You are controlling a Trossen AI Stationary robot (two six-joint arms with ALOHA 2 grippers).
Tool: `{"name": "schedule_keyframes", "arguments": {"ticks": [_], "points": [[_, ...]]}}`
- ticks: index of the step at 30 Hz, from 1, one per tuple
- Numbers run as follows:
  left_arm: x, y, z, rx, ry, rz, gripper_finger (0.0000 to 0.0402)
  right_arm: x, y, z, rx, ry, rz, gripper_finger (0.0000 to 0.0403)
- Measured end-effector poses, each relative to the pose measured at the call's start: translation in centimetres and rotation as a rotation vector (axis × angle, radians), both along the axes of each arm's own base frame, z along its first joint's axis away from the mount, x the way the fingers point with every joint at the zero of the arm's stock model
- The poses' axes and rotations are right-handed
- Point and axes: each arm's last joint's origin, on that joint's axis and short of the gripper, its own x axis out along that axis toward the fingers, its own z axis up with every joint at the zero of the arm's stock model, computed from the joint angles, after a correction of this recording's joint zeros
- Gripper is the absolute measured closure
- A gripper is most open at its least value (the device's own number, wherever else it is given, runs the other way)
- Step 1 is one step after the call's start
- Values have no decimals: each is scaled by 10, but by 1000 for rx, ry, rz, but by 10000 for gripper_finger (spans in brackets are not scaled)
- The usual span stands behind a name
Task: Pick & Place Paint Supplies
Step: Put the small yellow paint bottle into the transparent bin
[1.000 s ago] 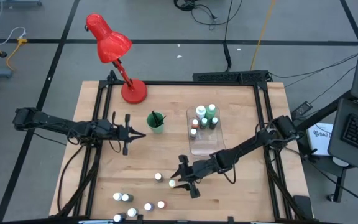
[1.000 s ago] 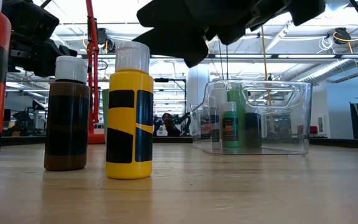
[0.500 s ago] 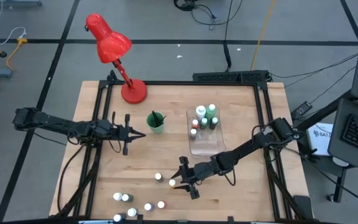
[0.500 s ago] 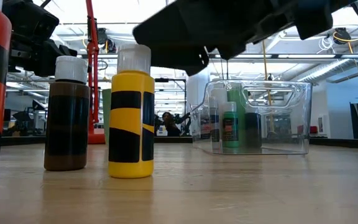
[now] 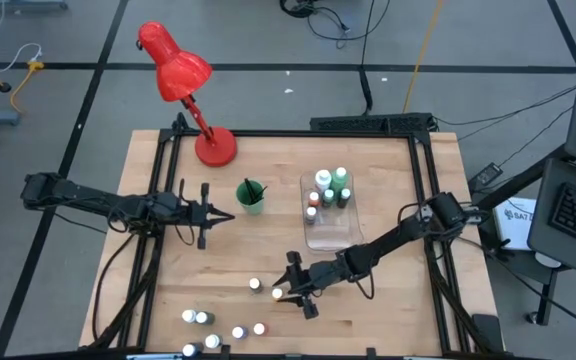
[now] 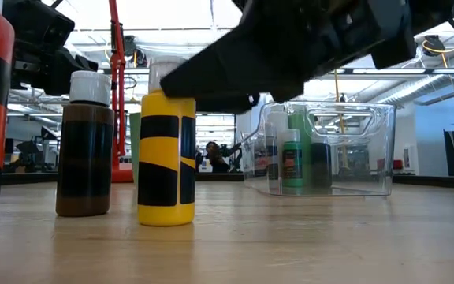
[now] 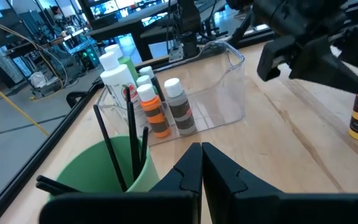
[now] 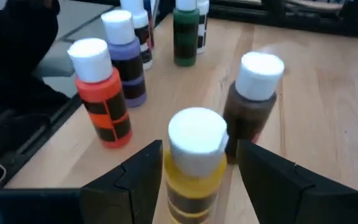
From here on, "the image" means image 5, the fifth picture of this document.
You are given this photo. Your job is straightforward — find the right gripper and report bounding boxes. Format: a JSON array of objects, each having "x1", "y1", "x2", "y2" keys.
[{"x1": 272, "y1": 251, "x2": 352, "y2": 320}]

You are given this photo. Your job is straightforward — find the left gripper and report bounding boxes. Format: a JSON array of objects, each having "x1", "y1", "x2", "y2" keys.
[{"x1": 173, "y1": 182, "x2": 236, "y2": 250}]

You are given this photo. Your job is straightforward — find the large white paint bottle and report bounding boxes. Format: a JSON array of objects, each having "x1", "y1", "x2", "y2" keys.
[{"x1": 313, "y1": 168, "x2": 333, "y2": 194}]

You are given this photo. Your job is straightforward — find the large green paint bottle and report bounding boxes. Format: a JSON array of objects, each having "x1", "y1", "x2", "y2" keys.
[{"x1": 330, "y1": 166, "x2": 350, "y2": 194}]

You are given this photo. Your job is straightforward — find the green plastic cup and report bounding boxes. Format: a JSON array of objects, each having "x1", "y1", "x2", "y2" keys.
[{"x1": 235, "y1": 178, "x2": 268, "y2": 217}]

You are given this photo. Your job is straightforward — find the clear plastic bin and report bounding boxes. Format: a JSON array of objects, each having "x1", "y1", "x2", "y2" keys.
[{"x1": 298, "y1": 167, "x2": 364, "y2": 253}]

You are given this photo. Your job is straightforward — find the red desk lamp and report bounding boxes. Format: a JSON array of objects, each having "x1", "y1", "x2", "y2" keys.
[{"x1": 136, "y1": 20, "x2": 238, "y2": 169}]

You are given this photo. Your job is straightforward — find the black power strip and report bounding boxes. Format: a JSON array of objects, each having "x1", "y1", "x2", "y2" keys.
[{"x1": 309, "y1": 112, "x2": 435, "y2": 134}]

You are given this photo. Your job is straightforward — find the black rubber pad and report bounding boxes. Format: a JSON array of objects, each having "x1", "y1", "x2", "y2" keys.
[{"x1": 470, "y1": 313, "x2": 505, "y2": 354}]

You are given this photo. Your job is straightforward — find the black power adapter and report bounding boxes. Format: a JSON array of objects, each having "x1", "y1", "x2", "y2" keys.
[{"x1": 467, "y1": 162, "x2": 504, "y2": 187}]

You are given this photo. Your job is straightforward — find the white printed box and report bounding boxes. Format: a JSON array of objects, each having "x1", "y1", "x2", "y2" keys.
[{"x1": 492, "y1": 197, "x2": 539, "y2": 252}]

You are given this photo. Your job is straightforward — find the dark grey keyboard desk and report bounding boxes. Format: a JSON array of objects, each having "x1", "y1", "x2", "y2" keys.
[{"x1": 526, "y1": 157, "x2": 576, "y2": 286}]

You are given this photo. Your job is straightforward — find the black hanging cable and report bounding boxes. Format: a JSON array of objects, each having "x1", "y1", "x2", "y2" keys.
[{"x1": 357, "y1": 0, "x2": 375, "y2": 117}]

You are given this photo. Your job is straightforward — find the black floor cables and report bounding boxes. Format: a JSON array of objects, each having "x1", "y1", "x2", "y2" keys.
[{"x1": 278, "y1": 0, "x2": 393, "y2": 50}]

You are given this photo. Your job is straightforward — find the yellow extension cord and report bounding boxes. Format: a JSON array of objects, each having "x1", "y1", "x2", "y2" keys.
[{"x1": 0, "y1": 49, "x2": 45, "y2": 115}]

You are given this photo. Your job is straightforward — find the yellow hanging cable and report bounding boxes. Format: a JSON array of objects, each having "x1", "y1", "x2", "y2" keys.
[{"x1": 401, "y1": 0, "x2": 444, "y2": 114}]

